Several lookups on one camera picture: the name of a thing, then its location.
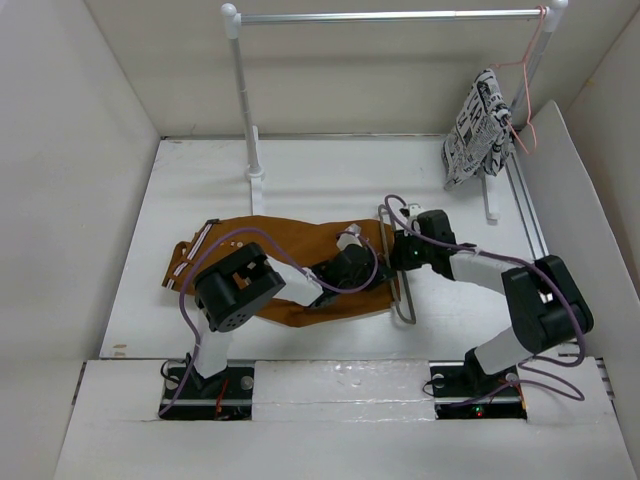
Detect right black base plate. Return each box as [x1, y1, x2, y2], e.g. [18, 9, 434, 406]
[422, 362, 527, 420]

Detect brown trousers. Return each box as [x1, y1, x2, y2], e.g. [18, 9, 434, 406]
[162, 216, 393, 328]

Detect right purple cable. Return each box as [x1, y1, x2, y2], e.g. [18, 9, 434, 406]
[383, 194, 586, 409]

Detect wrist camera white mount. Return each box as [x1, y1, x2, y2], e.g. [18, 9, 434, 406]
[336, 223, 363, 251]
[400, 203, 425, 229]

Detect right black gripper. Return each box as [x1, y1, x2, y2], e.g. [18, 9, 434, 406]
[385, 227, 434, 271]

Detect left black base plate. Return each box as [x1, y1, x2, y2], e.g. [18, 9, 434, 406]
[158, 362, 255, 421]

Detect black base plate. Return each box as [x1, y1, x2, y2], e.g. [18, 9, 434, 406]
[422, 362, 527, 420]
[158, 362, 255, 421]

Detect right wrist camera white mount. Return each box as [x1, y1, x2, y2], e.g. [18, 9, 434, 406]
[400, 203, 425, 229]

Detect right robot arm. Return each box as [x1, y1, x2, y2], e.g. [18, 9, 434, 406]
[390, 203, 594, 397]

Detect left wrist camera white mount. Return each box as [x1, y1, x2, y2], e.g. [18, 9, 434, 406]
[336, 223, 363, 251]

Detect white and silver clothes rack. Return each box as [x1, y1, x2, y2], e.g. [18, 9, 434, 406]
[220, 1, 569, 215]

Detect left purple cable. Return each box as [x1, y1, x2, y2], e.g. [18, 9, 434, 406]
[159, 227, 381, 416]

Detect purple cable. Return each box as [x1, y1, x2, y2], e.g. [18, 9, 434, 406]
[383, 194, 586, 409]
[159, 227, 381, 416]

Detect pink clothes hanger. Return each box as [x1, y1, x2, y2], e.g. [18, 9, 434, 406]
[489, 5, 547, 155]

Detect grey clothes hanger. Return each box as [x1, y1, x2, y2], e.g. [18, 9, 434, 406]
[377, 204, 417, 325]

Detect black and white patterned garment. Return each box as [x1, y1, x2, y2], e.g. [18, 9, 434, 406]
[441, 68, 513, 190]

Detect white foam block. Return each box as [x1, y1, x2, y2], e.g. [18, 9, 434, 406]
[252, 360, 435, 423]

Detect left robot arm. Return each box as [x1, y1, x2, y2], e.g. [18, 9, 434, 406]
[188, 240, 390, 397]

